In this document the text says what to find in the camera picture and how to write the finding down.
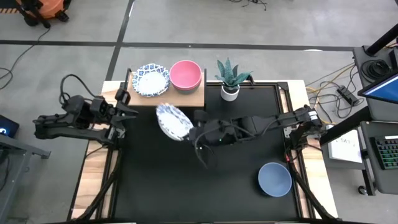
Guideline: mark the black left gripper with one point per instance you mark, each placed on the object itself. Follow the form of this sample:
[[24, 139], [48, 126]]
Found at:
[[107, 115]]

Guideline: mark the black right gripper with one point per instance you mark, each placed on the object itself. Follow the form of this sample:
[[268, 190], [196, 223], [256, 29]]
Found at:
[[206, 135]]

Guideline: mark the blue white patterned bowl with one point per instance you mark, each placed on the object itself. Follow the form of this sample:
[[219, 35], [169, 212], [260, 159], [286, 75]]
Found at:
[[172, 122], [151, 81]]

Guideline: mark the pink bowl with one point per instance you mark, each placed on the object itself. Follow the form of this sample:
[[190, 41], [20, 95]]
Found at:
[[185, 74]]

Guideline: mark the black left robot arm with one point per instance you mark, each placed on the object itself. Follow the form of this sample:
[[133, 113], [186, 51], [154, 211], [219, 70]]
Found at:
[[62, 126]]

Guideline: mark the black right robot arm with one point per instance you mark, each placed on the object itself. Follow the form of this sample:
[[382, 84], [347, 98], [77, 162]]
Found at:
[[267, 123]]

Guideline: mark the wooden shelf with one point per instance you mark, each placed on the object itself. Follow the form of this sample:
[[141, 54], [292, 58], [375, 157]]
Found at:
[[180, 100]]

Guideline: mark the black table mat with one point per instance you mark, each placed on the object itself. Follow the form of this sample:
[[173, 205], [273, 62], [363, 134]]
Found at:
[[174, 186]]

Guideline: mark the potted plant in white pot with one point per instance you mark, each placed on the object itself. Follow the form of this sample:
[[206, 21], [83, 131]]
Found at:
[[230, 81]]

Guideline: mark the grey metal stand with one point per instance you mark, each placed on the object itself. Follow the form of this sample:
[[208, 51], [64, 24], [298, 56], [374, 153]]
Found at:
[[18, 152]]

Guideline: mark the dark device with blue light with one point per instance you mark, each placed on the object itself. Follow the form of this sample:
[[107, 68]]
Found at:
[[7, 126]]

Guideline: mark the orange shop vacuum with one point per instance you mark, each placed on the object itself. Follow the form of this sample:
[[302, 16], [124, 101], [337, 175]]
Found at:
[[43, 9]]

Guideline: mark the black diagonal support beam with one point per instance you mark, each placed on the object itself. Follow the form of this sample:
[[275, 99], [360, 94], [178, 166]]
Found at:
[[345, 126]]

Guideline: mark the white paper sign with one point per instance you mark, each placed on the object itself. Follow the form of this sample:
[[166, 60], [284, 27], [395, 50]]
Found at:
[[345, 149]]

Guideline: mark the black power strip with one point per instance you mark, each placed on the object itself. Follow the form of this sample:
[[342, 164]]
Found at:
[[347, 95]]

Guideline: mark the cart caster wheel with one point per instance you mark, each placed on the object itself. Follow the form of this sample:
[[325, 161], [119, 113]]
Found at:
[[362, 190]]

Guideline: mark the monitor with blue screen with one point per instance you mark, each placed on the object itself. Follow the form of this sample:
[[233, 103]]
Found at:
[[381, 91]]

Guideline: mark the grey equipment cart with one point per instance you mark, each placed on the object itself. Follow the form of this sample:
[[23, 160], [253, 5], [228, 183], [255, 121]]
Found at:
[[381, 180]]

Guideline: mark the backlit keyboard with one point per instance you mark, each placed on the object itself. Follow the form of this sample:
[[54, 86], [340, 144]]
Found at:
[[388, 152]]

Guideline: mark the black pole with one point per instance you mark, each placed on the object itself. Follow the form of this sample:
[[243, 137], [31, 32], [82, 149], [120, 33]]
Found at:
[[384, 40]]

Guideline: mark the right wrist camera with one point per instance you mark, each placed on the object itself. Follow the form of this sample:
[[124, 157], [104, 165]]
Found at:
[[201, 116]]

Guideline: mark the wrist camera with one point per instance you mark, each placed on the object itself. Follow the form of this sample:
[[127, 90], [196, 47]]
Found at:
[[99, 105], [201, 116]]

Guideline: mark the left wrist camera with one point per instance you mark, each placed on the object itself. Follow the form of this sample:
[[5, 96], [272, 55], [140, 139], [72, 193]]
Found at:
[[99, 105]]

